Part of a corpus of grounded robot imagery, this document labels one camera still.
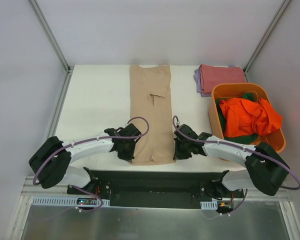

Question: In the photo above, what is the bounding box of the aluminium frame post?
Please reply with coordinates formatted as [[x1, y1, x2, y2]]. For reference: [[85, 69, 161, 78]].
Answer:
[[27, 0, 72, 74], [243, 0, 293, 77]]

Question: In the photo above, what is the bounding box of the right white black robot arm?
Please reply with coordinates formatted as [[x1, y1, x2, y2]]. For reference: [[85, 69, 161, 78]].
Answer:
[[174, 124, 289, 198]]

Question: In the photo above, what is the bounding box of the right aluminium frame post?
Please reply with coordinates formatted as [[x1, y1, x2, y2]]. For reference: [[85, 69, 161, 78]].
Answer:
[[243, 0, 293, 77]]

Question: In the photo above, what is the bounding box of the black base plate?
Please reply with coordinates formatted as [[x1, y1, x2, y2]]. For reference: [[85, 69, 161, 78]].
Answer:
[[64, 167, 258, 210]]

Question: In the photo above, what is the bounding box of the left white cable duct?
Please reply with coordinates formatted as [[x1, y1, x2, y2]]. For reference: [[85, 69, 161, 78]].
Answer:
[[32, 196, 110, 208]]

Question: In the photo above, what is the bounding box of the beige t shirt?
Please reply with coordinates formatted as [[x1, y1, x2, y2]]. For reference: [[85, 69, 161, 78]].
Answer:
[[129, 65, 175, 166]]

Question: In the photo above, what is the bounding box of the folded red t shirt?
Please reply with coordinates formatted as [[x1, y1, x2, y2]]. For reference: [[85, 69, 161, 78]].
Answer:
[[199, 64, 248, 93]]

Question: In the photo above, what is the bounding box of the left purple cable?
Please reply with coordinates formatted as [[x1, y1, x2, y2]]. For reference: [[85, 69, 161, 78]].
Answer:
[[32, 116, 151, 222]]

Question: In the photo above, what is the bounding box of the folded purple t shirt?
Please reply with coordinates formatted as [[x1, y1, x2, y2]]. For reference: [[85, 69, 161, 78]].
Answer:
[[193, 65, 241, 98]]

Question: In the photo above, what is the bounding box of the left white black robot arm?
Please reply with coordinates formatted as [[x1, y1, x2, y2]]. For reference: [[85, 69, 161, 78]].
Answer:
[[28, 123, 142, 195]]

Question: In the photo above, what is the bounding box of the white cable duct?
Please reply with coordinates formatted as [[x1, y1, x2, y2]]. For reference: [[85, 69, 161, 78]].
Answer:
[[200, 200, 218, 211], [32, 196, 110, 208]]

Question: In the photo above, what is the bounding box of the right white cable duct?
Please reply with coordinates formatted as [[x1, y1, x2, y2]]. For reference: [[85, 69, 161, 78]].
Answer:
[[200, 200, 218, 211]]

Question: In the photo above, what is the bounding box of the left aluminium frame post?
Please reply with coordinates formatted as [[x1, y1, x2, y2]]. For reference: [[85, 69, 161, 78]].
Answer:
[[27, 0, 72, 74]]

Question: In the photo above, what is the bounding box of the orange plastic basket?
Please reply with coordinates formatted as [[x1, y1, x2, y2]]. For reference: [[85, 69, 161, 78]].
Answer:
[[208, 83, 286, 153]]

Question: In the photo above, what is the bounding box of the orange t shirt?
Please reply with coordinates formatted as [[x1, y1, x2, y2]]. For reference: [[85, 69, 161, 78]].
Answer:
[[219, 97, 283, 138]]

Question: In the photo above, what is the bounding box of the green t shirt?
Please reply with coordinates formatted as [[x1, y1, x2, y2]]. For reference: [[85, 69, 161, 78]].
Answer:
[[215, 92, 259, 145]]

